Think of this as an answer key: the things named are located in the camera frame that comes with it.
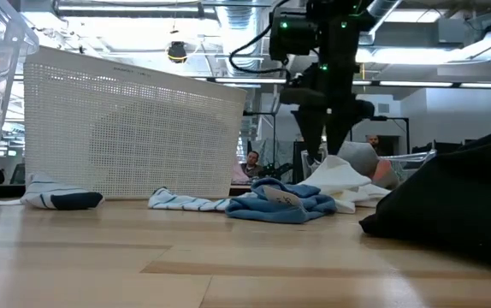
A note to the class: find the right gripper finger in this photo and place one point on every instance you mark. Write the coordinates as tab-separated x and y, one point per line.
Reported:
340	130
312	132

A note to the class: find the grey orange sock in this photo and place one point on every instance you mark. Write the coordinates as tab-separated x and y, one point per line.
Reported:
356	156

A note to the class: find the white cloth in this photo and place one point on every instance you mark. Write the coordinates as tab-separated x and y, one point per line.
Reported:
335	177

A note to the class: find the bright blue cloth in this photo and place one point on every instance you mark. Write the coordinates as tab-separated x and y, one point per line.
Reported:
262	209

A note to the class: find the black cloth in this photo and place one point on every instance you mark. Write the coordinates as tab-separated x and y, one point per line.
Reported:
451	201

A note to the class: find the white striped navy-toe sock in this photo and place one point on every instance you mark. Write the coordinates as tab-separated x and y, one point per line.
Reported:
49	192

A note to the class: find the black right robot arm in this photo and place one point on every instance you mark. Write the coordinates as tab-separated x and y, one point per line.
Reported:
339	43

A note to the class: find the person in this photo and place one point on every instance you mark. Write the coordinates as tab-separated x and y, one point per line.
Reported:
252	164
374	143

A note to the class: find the ceiling light strip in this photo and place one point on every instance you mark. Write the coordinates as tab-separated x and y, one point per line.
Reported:
489	85
362	82
250	80
414	84

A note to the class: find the clear plastic bin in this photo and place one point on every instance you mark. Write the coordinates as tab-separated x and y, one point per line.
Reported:
1	107
412	160

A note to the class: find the white perforated plastic basket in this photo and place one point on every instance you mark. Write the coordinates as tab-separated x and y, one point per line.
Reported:
134	137

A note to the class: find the dark ceiling pipe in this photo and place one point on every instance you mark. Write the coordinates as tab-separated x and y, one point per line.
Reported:
134	10

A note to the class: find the black background stand frame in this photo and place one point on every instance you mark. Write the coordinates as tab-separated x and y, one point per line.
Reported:
274	132

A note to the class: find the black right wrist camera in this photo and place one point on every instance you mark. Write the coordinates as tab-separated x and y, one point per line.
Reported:
292	36

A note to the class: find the silver ventilation duct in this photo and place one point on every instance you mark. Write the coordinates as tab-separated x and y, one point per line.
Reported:
239	30

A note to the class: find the black hanging camera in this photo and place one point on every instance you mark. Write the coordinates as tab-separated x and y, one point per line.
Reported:
177	52

